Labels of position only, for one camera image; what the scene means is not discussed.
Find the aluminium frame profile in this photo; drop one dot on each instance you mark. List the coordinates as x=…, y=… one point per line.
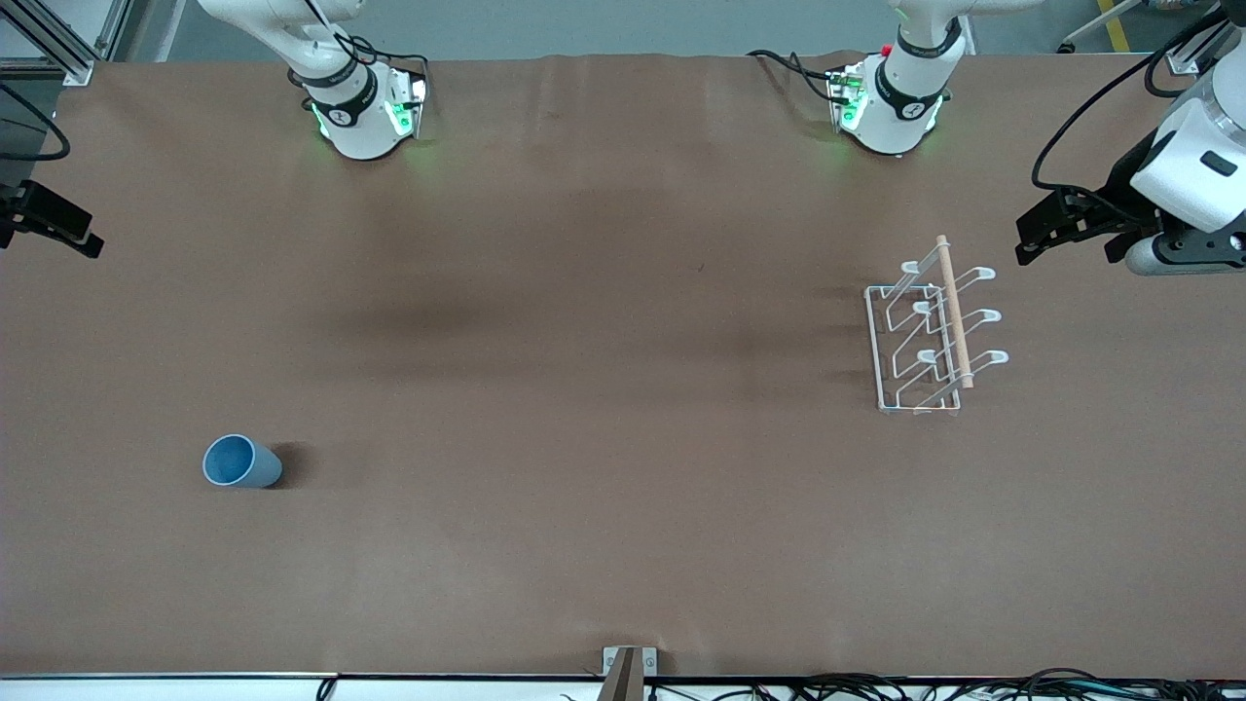
x=1186, y=60
x=78, y=73

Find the white table edge rail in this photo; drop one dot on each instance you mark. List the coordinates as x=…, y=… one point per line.
x=146, y=689

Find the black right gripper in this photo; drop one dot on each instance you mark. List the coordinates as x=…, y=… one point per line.
x=21, y=210

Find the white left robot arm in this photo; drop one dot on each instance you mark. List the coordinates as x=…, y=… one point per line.
x=900, y=117

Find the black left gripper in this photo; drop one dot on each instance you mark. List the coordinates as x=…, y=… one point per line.
x=1119, y=194

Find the blue plastic cup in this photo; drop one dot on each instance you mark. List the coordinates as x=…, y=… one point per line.
x=243, y=465

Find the brown table cover sheet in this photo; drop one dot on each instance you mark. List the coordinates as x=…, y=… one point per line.
x=584, y=487

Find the white stand leg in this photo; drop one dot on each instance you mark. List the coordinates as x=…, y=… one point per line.
x=1081, y=37

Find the brown mount post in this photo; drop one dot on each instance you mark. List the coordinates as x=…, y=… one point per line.
x=625, y=682

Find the grey metal mount bracket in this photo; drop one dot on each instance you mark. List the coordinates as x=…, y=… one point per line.
x=650, y=662

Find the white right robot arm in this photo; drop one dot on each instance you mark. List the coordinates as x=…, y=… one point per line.
x=355, y=131

